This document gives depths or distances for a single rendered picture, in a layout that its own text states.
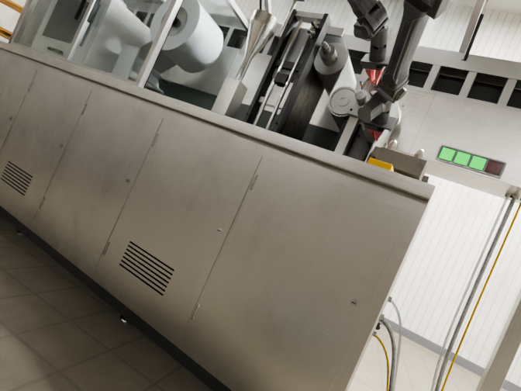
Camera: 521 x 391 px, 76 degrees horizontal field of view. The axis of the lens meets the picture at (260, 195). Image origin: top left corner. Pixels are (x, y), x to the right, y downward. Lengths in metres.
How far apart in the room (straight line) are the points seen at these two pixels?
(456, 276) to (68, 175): 3.45
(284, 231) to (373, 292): 0.31
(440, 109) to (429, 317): 2.58
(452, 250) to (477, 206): 0.50
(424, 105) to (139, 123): 1.27
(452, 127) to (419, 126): 0.13
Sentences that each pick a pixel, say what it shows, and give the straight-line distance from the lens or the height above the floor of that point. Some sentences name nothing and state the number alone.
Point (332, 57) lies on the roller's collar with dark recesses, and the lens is 1.49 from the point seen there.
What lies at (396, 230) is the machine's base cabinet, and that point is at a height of 0.75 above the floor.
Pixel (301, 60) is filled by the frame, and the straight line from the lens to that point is 1.44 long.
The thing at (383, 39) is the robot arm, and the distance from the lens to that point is 1.30.
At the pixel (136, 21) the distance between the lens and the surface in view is 1.91.
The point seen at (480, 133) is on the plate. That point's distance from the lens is 1.70.
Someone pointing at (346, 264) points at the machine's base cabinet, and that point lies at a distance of 1.00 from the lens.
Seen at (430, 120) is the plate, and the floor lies 1.31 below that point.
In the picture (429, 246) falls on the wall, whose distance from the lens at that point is 3.85.
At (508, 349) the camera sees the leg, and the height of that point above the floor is 0.53.
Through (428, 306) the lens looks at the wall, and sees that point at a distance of 3.88.
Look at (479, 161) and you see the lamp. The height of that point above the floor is 1.19.
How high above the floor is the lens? 0.68
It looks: level
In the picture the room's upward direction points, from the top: 24 degrees clockwise
